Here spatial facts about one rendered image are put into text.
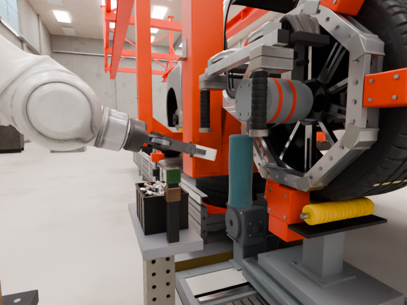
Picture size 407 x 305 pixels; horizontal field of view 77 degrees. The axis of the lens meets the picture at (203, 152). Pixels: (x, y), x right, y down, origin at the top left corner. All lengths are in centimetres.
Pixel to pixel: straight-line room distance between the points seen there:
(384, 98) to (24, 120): 63
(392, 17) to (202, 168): 87
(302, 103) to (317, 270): 60
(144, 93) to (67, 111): 278
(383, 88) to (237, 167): 47
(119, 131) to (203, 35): 83
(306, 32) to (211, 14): 74
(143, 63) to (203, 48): 196
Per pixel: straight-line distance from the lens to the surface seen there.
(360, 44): 71
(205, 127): 90
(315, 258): 107
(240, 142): 88
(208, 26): 131
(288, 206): 86
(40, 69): 41
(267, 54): 61
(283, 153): 104
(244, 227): 118
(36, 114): 35
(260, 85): 60
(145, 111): 311
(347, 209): 90
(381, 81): 66
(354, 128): 69
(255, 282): 121
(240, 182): 90
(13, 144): 865
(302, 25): 69
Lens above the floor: 78
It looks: 6 degrees down
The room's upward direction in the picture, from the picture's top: straight up
